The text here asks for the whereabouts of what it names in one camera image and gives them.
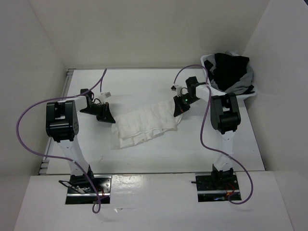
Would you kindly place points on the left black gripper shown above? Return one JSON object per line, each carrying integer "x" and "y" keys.
{"x": 106, "y": 115}

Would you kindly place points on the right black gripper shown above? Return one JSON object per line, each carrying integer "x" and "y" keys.
{"x": 179, "y": 109}

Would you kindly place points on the white pleated skirt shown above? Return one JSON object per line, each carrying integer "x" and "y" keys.
{"x": 143, "y": 124}

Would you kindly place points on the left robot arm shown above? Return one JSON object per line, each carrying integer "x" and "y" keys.
{"x": 63, "y": 127}

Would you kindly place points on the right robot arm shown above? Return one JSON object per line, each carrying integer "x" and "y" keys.
{"x": 224, "y": 117}

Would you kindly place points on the black skirt in basket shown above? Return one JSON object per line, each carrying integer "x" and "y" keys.
{"x": 228, "y": 69}

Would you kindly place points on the white plastic basket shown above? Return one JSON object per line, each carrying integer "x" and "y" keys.
{"x": 241, "y": 92}

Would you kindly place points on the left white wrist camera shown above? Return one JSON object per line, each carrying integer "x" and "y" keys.
{"x": 104, "y": 96}

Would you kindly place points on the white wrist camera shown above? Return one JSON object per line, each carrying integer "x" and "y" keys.
{"x": 177, "y": 89}
{"x": 104, "y": 96}

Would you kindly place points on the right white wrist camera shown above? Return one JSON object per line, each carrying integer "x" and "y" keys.
{"x": 177, "y": 89}

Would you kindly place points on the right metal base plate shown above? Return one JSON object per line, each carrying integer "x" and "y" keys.
{"x": 209, "y": 191}

